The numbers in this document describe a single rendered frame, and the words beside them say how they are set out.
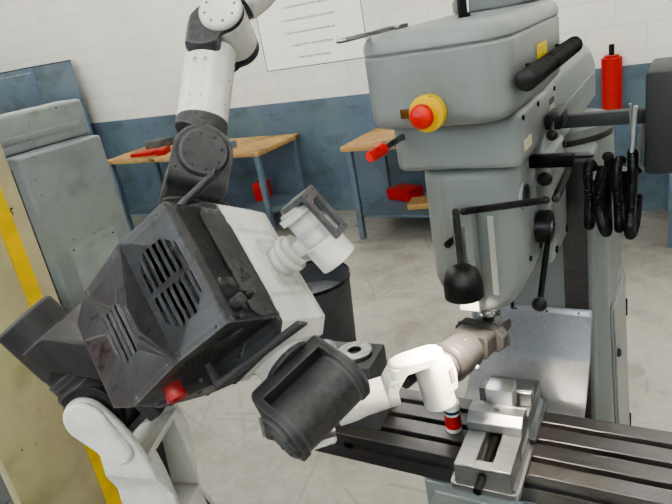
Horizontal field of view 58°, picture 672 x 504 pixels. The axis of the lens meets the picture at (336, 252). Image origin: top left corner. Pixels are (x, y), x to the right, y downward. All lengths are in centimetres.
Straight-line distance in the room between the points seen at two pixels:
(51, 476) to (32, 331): 161
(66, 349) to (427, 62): 76
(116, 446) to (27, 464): 151
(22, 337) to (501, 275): 88
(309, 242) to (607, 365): 116
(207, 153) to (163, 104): 669
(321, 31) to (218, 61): 512
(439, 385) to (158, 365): 57
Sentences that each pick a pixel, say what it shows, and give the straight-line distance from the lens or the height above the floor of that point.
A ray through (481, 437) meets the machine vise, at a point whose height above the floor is 100.
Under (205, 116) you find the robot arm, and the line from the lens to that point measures 107.
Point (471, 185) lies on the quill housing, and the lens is 119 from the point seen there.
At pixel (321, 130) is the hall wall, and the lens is 640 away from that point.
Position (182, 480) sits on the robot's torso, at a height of 112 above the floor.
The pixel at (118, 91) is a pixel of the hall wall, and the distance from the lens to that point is 817.
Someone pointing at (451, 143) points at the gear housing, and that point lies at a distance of 114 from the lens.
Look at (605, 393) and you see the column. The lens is 193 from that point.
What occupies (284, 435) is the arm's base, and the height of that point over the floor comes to 141.
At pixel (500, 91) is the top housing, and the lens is 102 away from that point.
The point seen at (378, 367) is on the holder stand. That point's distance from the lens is 158.
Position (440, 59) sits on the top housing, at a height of 184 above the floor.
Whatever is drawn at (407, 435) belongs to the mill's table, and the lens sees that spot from 163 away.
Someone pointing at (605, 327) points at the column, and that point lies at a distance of 183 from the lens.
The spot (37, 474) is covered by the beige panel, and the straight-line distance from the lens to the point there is 269.
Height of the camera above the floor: 193
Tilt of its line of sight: 21 degrees down
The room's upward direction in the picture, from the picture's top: 10 degrees counter-clockwise
